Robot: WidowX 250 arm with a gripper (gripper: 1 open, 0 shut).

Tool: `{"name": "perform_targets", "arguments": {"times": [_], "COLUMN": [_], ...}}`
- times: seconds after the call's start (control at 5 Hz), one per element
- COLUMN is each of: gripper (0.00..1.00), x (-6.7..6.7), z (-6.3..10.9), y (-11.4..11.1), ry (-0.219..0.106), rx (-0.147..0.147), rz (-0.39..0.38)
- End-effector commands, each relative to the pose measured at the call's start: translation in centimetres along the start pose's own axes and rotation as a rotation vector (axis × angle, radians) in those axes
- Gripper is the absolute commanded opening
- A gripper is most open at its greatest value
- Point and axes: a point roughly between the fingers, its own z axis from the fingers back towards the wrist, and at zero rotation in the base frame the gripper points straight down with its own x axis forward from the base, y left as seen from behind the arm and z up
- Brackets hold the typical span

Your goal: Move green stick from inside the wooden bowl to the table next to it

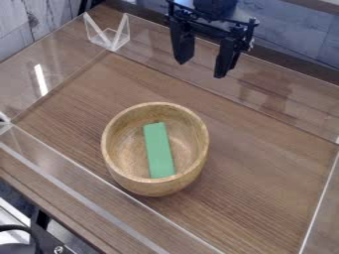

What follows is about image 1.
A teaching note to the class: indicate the wooden bowl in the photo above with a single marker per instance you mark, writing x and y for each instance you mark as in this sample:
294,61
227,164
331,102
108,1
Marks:
124,149

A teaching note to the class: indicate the black table leg bracket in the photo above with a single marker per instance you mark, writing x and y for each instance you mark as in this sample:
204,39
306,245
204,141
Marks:
49,244

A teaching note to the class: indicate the green stick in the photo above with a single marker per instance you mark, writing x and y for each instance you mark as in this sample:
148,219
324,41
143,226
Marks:
159,155

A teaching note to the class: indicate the clear acrylic tray wall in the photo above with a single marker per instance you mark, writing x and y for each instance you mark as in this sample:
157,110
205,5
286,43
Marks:
248,206

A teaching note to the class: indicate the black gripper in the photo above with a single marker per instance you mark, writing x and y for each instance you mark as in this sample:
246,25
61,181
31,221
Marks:
216,19

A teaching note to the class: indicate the clear acrylic corner bracket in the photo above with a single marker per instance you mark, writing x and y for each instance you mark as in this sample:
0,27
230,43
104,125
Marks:
109,39

